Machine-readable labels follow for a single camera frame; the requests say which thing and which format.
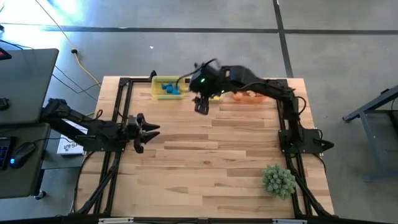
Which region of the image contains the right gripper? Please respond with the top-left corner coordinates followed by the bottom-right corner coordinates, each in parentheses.
top-left (190, 65), bottom-right (222, 115)

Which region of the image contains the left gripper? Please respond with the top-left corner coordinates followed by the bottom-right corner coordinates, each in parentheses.
top-left (126, 113), bottom-right (161, 154)

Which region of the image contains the yellow translucent plastic bin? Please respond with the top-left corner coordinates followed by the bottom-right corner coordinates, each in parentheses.
top-left (150, 75), bottom-right (190, 101)

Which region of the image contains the orange translucent plastic bin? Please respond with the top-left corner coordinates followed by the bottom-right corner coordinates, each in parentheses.
top-left (231, 90), bottom-right (269, 104)

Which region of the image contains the white printed box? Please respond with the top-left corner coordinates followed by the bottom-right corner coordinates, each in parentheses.
top-left (57, 118), bottom-right (90, 156)

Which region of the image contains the black rig beam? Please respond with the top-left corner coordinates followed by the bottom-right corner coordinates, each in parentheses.
top-left (0, 213), bottom-right (398, 224)

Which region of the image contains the green artificial plant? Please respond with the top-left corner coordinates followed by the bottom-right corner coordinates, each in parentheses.
top-left (262, 164), bottom-right (297, 200)

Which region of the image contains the dark grey desk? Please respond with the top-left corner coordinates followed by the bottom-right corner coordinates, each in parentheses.
top-left (0, 48), bottom-right (60, 125)
top-left (0, 123), bottom-right (51, 199)

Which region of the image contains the black computer mouse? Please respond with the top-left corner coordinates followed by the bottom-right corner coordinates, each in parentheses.
top-left (9, 142), bottom-right (37, 170)

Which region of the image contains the black keyboard blue lit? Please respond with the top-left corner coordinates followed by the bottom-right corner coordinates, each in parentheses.
top-left (0, 136), bottom-right (12, 171)

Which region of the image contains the black floor cable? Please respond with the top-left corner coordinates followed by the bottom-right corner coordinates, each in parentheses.
top-left (51, 64), bottom-right (102, 100)

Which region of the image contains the yellow floor cable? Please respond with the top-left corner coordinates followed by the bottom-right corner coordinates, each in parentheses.
top-left (34, 0), bottom-right (102, 88)

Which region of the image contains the blue grey metal table frame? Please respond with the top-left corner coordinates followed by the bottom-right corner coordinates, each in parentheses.
top-left (341, 85), bottom-right (398, 183)

